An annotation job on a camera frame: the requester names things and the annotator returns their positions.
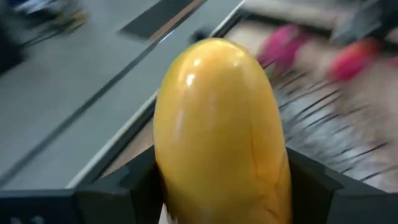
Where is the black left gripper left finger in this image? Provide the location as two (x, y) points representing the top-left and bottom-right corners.
(74, 145), (165, 224)

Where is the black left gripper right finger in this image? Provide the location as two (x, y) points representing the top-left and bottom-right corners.
(285, 147), (345, 224)

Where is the yellow mango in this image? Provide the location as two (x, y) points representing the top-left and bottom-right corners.
(152, 37), (293, 224)

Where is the red fruit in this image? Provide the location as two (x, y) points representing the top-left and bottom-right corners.
(325, 37), (379, 82)

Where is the magenta pink fruit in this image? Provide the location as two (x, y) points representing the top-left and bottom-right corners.
(257, 24), (309, 73)

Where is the black hazard-striped floor mat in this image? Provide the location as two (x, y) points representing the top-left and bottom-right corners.
(119, 0), (206, 41)

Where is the dark floor equipment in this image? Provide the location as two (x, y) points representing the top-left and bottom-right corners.
(0, 0), (88, 74)

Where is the black wire basket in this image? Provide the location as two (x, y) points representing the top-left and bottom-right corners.
(264, 62), (398, 191)

